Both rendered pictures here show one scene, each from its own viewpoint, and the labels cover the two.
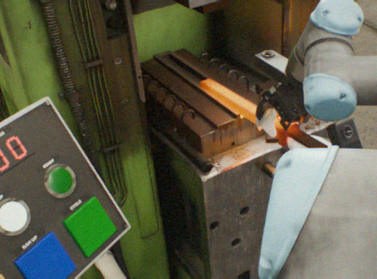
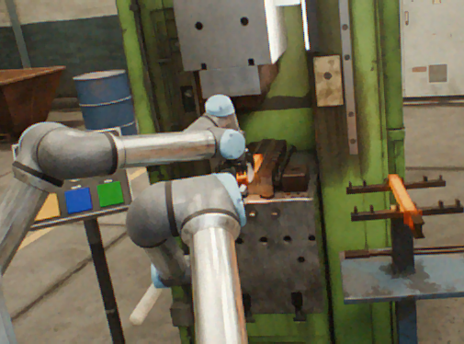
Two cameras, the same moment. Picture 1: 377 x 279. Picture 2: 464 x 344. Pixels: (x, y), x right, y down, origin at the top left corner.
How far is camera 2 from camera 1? 1.34 m
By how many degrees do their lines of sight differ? 36
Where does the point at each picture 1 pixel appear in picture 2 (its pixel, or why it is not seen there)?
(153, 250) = not seen: hidden behind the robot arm
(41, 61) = (147, 117)
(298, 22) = (325, 129)
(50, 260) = (80, 199)
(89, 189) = (118, 177)
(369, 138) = not seen: outside the picture
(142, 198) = not seen: hidden behind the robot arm
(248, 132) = (253, 188)
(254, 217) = (248, 249)
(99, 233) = (112, 199)
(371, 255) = (25, 148)
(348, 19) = (213, 106)
